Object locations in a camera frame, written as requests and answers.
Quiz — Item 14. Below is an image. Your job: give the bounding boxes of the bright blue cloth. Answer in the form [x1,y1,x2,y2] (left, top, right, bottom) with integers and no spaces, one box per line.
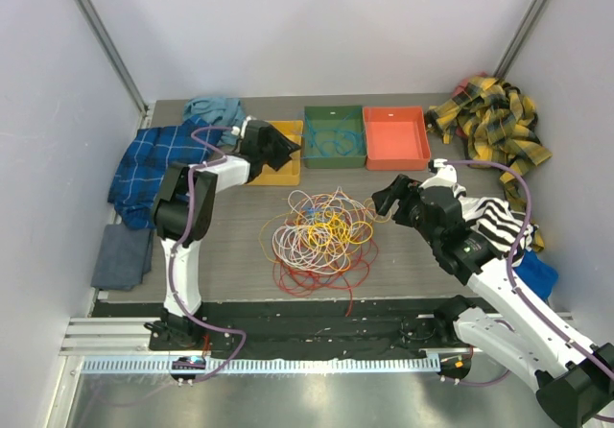
[515,250,558,301]

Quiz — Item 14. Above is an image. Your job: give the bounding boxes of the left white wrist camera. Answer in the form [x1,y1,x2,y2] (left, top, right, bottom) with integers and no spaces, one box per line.
[221,116,256,146]

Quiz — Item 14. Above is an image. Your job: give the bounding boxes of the yellow plastic bin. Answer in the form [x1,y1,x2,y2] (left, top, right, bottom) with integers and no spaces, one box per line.
[248,120,303,187]

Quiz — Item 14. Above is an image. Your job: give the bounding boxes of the orange cable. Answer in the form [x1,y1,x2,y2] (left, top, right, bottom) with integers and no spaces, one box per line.
[258,197,370,264]

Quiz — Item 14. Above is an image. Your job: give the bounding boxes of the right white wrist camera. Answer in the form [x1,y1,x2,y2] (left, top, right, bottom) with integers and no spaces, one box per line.
[422,158,460,190]

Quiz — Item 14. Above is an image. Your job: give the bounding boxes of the aluminium frame post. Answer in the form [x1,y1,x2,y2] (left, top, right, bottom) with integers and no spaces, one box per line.
[74,0,148,116]
[494,0,551,79]

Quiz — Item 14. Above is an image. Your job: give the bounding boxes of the green plastic bin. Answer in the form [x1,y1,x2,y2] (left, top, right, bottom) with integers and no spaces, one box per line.
[301,106,366,169]

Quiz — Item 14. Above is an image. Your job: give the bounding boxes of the pink cloth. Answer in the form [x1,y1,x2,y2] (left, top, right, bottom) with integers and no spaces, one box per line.
[452,72,489,97]

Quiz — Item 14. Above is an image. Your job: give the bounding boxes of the right aluminium frame post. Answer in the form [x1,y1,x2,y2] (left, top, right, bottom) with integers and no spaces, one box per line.
[494,0,551,79]

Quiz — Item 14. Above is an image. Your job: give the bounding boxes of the white cable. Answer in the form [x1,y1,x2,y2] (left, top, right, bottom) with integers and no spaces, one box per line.
[272,186,375,273]

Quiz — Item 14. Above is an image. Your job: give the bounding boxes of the grey folded cloth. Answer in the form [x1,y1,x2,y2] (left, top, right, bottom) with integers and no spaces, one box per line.
[91,224,154,291]

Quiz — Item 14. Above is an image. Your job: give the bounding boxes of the black white striped cloth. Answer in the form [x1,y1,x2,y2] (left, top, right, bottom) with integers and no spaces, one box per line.
[455,192,525,256]

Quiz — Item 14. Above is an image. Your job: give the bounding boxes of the blue plaid cloth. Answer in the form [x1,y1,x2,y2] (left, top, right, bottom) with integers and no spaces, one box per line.
[107,116,226,230]

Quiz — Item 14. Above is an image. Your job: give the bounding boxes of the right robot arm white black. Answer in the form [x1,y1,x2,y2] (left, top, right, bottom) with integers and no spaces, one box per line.
[372,167,613,427]

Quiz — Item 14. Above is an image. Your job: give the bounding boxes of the yellow cable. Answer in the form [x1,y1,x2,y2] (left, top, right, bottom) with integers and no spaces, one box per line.
[299,197,392,256]

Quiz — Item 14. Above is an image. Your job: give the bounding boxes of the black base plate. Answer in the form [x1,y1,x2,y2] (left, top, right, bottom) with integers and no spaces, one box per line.
[145,298,463,361]

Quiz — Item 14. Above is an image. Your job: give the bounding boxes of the light blue cloth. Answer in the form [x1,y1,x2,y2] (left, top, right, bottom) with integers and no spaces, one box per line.
[181,97,248,134]

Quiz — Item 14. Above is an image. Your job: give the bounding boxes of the left aluminium frame post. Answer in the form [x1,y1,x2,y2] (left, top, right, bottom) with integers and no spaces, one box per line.
[74,0,148,116]

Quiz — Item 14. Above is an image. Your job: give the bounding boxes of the red cable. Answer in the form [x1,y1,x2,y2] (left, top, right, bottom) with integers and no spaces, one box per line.
[272,235,385,318]

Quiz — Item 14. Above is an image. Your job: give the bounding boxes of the red plastic bin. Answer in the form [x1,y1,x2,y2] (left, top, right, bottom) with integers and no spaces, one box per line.
[363,107,431,171]

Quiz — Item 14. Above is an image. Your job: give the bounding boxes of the slotted cable duct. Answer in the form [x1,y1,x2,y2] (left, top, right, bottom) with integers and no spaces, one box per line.
[82,354,440,375]

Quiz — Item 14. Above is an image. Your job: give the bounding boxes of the blue cable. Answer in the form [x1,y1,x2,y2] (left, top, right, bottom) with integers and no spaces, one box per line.
[333,129,365,158]
[325,123,365,159]
[301,115,346,159]

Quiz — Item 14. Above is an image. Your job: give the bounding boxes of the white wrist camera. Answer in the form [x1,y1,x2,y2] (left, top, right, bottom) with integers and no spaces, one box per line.
[221,116,256,146]
[422,158,460,190]

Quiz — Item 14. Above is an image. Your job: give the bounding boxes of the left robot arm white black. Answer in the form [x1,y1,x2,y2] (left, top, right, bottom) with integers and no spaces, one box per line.
[146,117,301,350]

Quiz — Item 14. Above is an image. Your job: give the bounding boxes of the yellow plaid shirt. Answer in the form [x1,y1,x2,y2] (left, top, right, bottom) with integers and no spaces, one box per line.
[425,76,554,251]

